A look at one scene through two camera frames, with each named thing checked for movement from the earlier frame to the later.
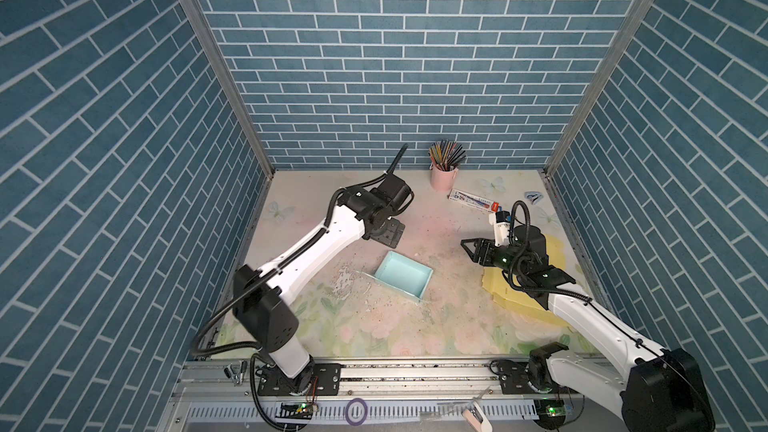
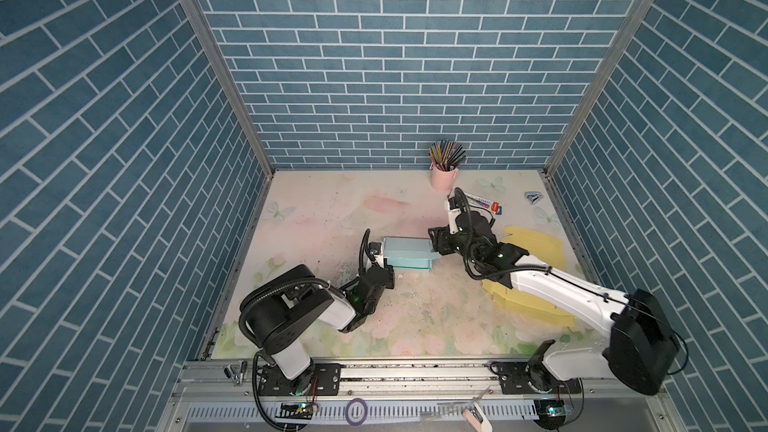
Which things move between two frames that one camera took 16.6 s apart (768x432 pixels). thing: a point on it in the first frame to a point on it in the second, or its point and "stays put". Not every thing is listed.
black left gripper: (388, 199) to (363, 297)
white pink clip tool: (477, 415) stays put
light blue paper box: (402, 274) to (409, 253)
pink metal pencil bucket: (442, 180) stays put
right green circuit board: (550, 413) stays put
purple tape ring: (365, 407) stays put
